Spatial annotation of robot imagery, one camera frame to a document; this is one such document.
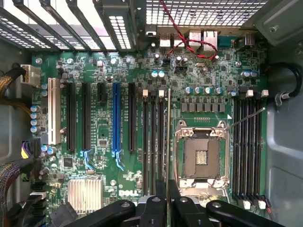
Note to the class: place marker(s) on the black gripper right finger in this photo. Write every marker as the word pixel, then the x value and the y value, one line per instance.
pixel 187 212

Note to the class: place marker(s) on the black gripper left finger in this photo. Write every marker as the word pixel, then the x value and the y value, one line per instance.
pixel 151 212

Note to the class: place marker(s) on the metal socket cover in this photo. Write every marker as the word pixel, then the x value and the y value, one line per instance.
pixel 189 183

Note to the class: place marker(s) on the silver finned heat sink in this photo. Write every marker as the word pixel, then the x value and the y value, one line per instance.
pixel 85 196

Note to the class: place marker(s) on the CPU socket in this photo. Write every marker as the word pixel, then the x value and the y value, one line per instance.
pixel 201 142

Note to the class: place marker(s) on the blue expansion slot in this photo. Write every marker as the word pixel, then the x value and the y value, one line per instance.
pixel 116 118

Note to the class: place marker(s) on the thin metal locking lever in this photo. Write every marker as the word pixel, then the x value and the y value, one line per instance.
pixel 246 118

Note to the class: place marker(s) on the grey metal PC case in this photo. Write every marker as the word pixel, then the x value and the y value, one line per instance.
pixel 284 153

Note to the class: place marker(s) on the short black expansion slot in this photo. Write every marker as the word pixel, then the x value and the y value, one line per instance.
pixel 101 93

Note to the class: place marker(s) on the green motherboard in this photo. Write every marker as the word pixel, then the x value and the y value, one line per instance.
pixel 189 78

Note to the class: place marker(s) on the white expansion slot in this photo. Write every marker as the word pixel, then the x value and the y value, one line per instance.
pixel 55 111

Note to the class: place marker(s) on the white power connector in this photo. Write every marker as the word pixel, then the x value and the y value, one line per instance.
pixel 30 75

